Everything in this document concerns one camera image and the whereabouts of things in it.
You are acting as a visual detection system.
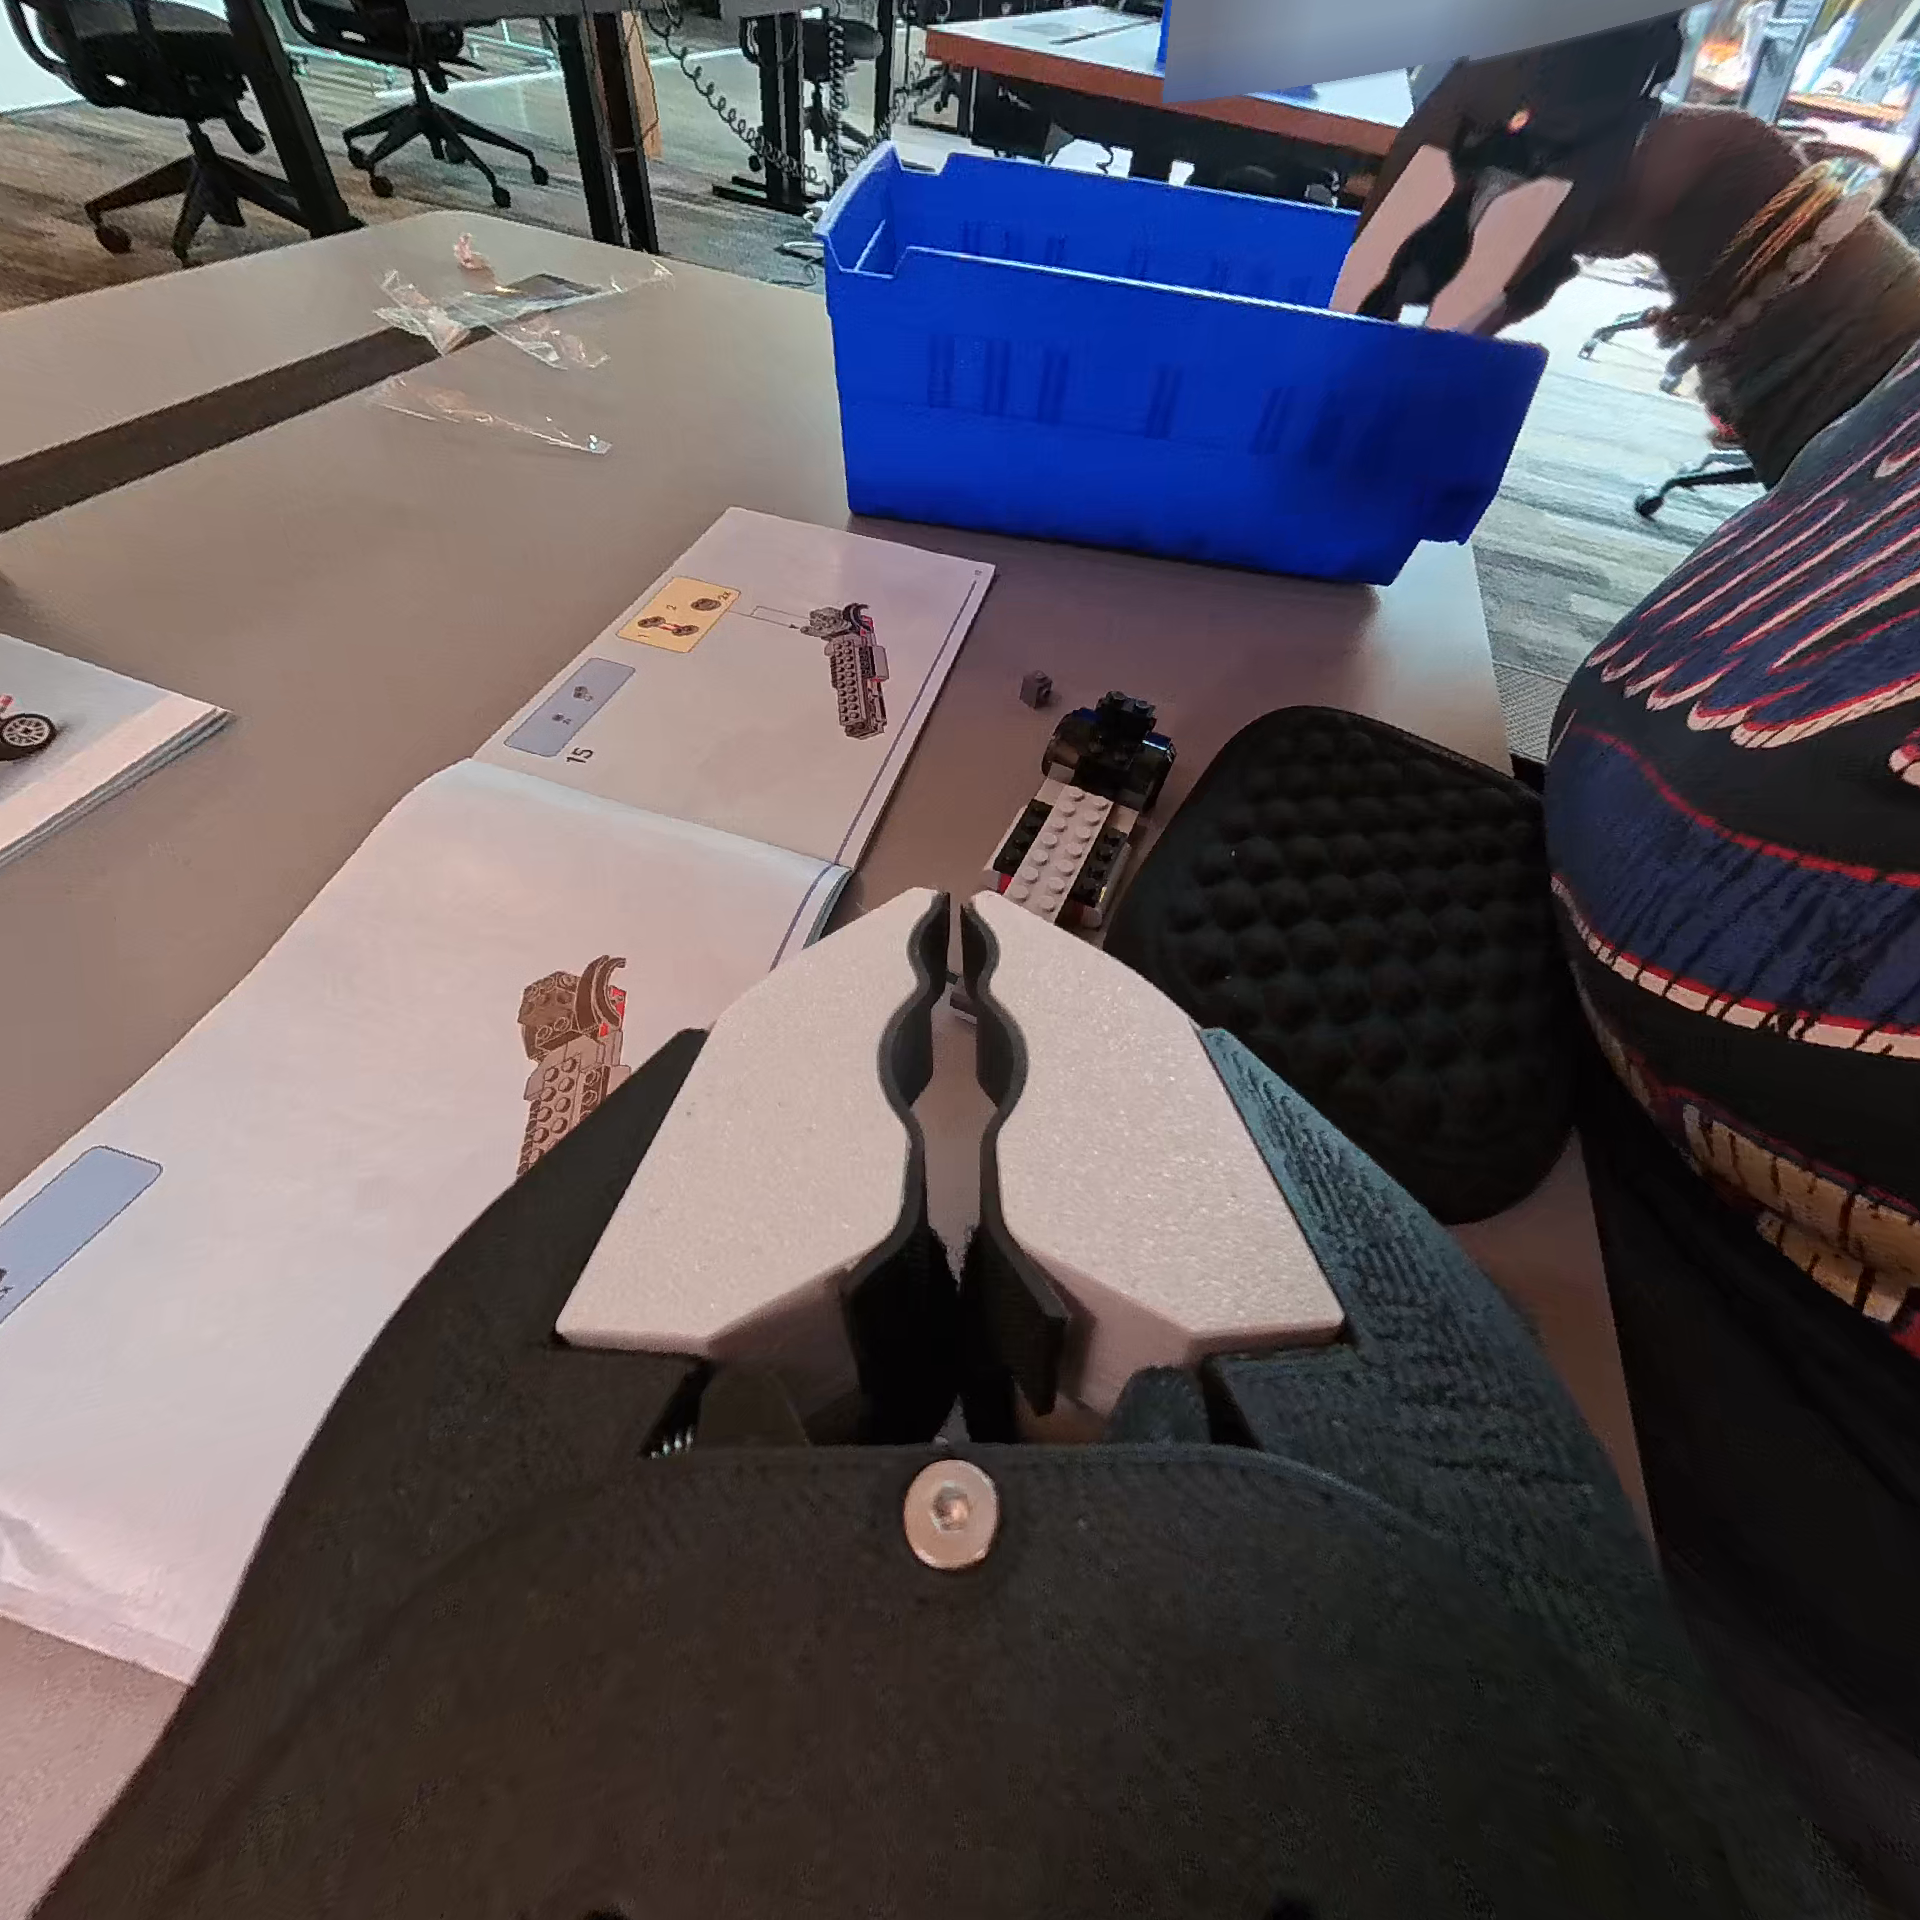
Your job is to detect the clear empty plastic bag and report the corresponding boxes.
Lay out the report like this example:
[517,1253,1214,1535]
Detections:
[371,232,672,371]
[362,374,618,460]

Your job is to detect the lego instruction booklet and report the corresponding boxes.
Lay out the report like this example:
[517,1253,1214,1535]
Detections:
[0,505,994,1686]
[0,631,235,865]

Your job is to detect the closed lego instruction booklet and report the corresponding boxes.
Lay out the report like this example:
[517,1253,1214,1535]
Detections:
[0,631,235,865]

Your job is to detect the person's right forearm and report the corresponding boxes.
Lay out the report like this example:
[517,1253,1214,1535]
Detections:
[1695,226,1920,488]

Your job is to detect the person's right hand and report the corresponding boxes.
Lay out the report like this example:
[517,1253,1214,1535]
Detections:
[1587,101,1821,290]

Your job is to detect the black textured wrist cushion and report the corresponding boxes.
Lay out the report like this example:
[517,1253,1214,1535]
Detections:
[1105,704,1581,1227]

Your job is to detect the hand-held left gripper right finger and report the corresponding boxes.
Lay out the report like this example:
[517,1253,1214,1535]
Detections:
[953,892,1347,1423]

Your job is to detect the wooden top office desk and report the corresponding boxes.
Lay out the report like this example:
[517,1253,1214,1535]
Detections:
[918,0,1413,183]

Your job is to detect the partly built lego truck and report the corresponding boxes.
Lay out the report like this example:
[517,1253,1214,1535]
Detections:
[988,690,1183,928]

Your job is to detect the blue plastic bin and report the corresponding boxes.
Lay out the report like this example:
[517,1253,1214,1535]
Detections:
[816,138,1552,589]

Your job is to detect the gold bead bracelets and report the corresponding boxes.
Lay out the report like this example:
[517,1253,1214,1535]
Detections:
[1654,157,1902,395]

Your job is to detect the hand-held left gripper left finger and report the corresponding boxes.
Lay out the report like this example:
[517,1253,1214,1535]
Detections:
[557,886,966,1445]

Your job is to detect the black office chair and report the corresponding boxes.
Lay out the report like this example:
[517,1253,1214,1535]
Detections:
[30,0,282,265]
[282,0,552,207]

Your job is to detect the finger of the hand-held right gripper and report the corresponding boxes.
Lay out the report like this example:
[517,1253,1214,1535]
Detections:
[1425,174,1581,340]
[1331,142,1482,322]

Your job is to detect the black coiled cable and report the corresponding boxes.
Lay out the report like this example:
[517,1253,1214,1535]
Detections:
[656,0,846,199]

